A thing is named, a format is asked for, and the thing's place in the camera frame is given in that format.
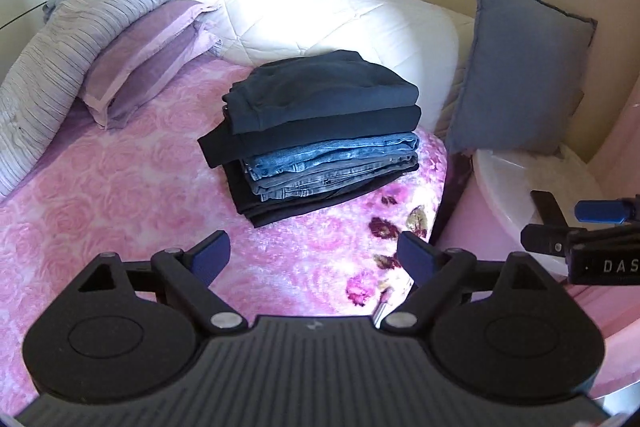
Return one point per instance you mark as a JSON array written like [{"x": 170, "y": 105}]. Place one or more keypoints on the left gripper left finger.
[{"x": 180, "y": 280}]

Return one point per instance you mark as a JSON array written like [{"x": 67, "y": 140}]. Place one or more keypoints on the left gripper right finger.
[{"x": 442, "y": 279}]

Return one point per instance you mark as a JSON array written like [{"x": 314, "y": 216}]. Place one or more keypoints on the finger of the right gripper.
[
  {"x": 614, "y": 211},
  {"x": 549, "y": 239}
]

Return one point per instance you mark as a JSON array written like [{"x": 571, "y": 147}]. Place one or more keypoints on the white round side table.
[{"x": 505, "y": 181}]

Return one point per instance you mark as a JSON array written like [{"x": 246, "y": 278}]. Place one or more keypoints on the black folded garment bottom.
[{"x": 264, "y": 213}]

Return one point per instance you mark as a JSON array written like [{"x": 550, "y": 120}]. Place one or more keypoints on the pink rose blanket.
[{"x": 147, "y": 187}]

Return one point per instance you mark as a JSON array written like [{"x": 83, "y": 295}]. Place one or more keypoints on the blue folded jeans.
[{"x": 301, "y": 158}]

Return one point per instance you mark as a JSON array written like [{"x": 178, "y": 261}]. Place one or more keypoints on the blue cushion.
[{"x": 523, "y": 79}]

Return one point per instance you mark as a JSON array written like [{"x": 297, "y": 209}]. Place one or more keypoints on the dark navy folded sweater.
[{"x": 306, "y": 100}]

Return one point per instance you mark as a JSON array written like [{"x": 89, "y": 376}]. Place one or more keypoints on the purple pillow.
[{"x": 144, "y": 58}]

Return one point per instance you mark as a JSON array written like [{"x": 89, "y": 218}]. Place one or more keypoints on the grey striped duvet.
[{"x": 43, "y": 82}]

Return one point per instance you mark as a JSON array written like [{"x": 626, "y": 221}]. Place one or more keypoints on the white quilted pillow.
[{"x": 426, "y": 44}]

